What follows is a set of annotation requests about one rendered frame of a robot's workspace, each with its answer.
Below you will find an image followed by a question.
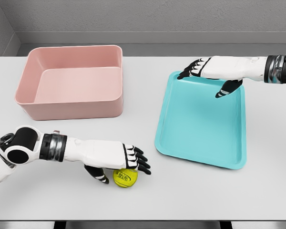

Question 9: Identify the blue plastic tray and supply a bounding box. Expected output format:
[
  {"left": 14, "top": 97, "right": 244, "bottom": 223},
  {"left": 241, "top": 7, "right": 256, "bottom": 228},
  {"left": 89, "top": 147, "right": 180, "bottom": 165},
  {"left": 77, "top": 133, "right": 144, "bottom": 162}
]
[{"left": 154, "top": 71, "right": 247, "bottom": 170}]

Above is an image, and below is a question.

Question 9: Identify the pink plastic basket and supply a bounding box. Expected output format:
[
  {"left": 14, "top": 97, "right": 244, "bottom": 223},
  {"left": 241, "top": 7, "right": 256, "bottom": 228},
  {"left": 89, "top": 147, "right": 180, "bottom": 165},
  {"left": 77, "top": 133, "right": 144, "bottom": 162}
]
[{"left": 14, "top": 44, "right": 124, "bottom": 121}]

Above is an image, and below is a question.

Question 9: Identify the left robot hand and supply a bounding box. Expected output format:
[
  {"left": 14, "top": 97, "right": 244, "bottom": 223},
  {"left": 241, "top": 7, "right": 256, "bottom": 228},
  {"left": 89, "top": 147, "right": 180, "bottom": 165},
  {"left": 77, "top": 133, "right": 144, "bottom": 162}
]
[{"left": 83, "top": 142, "right": 152, "bottom": 185}]

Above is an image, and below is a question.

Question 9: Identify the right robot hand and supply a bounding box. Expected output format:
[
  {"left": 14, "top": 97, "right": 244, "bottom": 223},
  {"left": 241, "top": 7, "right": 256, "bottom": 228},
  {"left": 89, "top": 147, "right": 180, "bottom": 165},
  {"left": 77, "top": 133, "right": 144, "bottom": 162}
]
[{"left": 177, "top": 56, "right": 244, "bottom": 99}]

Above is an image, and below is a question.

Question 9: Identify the yellow tennis ball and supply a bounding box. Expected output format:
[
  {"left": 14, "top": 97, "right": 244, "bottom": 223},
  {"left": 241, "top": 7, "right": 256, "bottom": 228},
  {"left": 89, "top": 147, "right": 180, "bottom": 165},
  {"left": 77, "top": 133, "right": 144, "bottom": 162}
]
[{"left": 112, "top": 168, "right": 138, "bottom": 188}]

